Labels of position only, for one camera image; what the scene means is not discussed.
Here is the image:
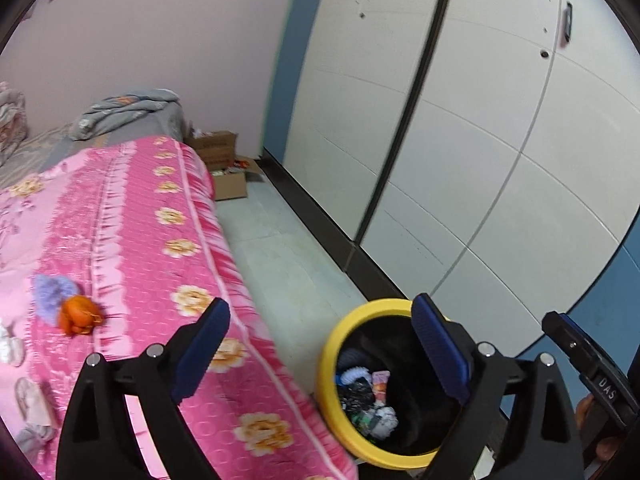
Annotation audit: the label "orange sock ball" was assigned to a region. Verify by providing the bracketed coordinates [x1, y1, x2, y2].
[57, 295, 106, 337]

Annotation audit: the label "grey floral crumpled blanket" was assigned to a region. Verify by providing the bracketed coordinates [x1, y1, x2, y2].
[70, 88, 186, 142]

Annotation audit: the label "grey cloth with pink band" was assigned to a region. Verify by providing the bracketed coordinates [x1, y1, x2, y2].
[15, 422, 56, 453]

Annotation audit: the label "folded floral quilt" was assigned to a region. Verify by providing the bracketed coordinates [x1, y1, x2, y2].
[0, 81, 28, 166]

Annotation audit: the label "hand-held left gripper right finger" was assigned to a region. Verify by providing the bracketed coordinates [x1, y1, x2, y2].
[410, 294, 586, 480]

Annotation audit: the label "flat open cardboard box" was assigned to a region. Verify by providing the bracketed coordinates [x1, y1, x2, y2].
[210, 172, 249, 202]

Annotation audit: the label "orange snack wrapper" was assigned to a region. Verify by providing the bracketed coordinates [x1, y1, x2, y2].
[371, 370, 392, 406]

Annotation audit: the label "large white tissue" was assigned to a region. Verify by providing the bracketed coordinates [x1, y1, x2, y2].
[370, 406, 399, 441]

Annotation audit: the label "green snack wrapper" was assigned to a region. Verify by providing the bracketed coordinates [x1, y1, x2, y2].
[350, 407, 381, 431]

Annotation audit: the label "white wardrobe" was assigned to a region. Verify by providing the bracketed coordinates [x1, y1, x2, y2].
[260, 0, 640, 361]

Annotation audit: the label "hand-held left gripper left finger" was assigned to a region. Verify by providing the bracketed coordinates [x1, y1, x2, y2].
[57, 297, 232, 480]

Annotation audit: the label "lavender sock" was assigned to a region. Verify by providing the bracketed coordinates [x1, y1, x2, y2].
[32, 275, 78, 325]

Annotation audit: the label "pink floral blanket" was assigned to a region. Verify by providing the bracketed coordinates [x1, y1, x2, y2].
[0, 136, 358, 480]

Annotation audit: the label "grey bed sheet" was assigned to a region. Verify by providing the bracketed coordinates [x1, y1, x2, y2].
[0, 125, 76, 191]

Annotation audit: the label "brown cardboard box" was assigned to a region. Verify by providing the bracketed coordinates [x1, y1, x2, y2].
[184, 131, 239, 171]

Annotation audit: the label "yellow trash bin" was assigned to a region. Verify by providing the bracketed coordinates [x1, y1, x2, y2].
[316, 298, 481, 471]

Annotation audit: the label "person's right hand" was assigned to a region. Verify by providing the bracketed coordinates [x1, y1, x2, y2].
[575, 394, 626, 466]

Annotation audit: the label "white sock at edge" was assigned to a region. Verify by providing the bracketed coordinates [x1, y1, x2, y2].
[0, 317, 26, 366]

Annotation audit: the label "beige cloth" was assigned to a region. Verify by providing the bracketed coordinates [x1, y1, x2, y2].
[14, 377, 58, 428]

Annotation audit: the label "socks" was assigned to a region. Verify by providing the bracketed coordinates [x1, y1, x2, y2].
[337, 382, 376, 413]

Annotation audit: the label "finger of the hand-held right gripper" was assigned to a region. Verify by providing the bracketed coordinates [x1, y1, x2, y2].
[541, 311, 608, 378]

